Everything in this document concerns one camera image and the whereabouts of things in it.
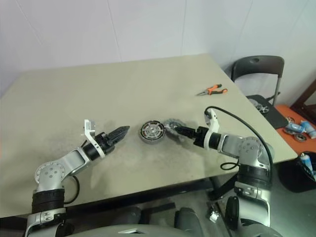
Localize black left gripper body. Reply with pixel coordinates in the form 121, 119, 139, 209
94, 132, 119, 156

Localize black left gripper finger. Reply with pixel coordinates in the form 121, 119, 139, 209
108, 125, 131, 141
113, 130, 129, 146

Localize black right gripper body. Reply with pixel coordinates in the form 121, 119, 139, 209
193, 126, 210, 149

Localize grey motor lid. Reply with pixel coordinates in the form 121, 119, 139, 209
163, 118, 188, 143

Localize motor housing with copper coils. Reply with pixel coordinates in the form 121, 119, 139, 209
138, 120, 165, 143

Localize spoked rotor with black rim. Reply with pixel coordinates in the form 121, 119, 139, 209
142, 122, 162, 139

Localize silver spoked wheel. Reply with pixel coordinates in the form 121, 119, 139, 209
248, 98, 270, 114

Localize orange black needle-nose pliers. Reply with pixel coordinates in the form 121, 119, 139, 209
197, 83, 228, 96

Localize white crumpled scrap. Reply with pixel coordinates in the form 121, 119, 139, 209
208, 204, 220, 222

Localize dark grey rounded shape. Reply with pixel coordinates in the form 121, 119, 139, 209
174, 206, 207, 237

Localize black folding chair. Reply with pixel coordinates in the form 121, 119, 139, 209
232, 55, 289, 129

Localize blue white bottle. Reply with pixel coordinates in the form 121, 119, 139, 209
285, 120, 305, 134
300, 119, 316, 138

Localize black bin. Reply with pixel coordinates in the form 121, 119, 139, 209
278, 151, 316, 194

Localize blue white tube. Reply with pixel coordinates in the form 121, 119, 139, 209
299, 152, 315, 173

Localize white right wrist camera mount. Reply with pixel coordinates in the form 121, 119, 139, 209
203, 110, 221, 151

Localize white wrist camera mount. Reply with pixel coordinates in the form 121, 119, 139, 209
203, 110, 221, 151
82, 119, 106, 158

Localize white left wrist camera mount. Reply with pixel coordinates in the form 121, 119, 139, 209
82, 119, 106, 158

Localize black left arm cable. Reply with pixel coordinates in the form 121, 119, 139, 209
61, 139, 88, 205

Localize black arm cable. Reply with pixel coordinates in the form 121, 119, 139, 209
61, 139, 88, 205
206, 106, 275, 186

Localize black table frame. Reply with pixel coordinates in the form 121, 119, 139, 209
66, 172, 239, 217

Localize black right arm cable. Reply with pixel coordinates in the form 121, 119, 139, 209
206, 106, 275, 186

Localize black bearing ring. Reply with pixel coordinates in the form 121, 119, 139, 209
292, 133, 309, 142

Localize brown wooden furniture frame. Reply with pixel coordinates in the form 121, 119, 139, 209
290, 78, 316, 119

